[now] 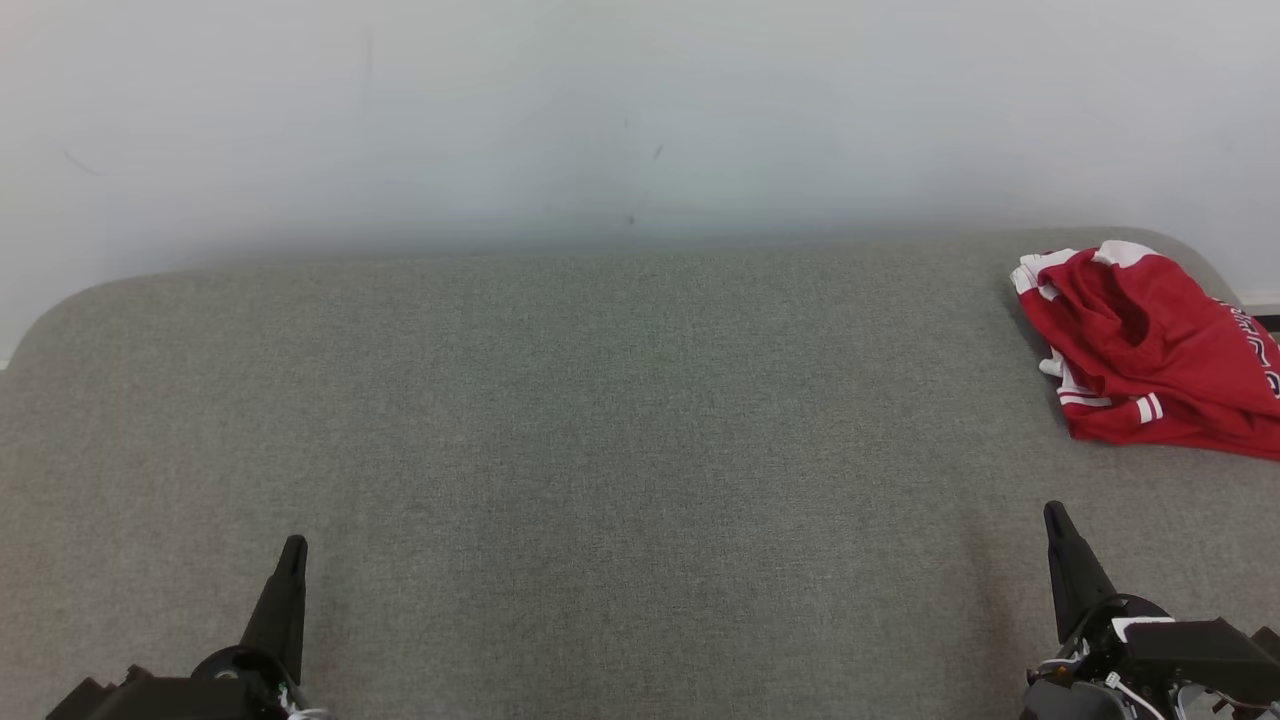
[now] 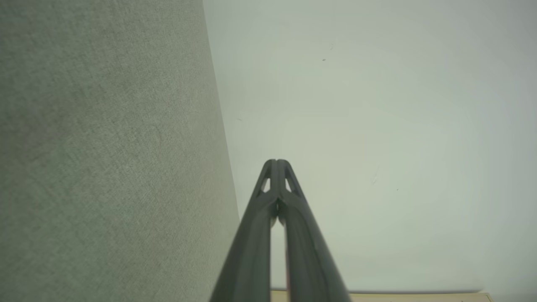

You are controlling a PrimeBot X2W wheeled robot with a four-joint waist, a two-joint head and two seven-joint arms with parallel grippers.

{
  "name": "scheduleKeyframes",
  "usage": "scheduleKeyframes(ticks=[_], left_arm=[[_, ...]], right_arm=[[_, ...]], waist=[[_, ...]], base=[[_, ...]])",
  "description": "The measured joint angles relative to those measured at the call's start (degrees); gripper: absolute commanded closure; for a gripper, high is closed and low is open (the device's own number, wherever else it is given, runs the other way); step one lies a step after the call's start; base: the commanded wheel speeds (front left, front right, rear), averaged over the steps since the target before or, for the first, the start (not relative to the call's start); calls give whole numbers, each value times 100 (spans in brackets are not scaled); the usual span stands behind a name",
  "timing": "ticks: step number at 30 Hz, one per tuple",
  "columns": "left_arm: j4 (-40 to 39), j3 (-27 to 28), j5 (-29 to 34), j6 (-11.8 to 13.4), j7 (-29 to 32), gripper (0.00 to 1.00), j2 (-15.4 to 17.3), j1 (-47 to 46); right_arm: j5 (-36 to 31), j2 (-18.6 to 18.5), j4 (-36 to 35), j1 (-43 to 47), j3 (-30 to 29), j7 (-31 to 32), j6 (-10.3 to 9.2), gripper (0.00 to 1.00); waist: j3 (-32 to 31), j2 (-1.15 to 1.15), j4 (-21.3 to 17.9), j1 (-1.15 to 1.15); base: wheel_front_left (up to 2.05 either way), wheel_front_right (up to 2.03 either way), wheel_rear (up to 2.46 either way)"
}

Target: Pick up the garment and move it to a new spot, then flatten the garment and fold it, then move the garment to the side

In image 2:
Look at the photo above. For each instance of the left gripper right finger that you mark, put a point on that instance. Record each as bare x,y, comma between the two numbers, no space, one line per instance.
310,264

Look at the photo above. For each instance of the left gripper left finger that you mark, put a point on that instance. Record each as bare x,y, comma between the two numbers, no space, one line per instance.
247,260

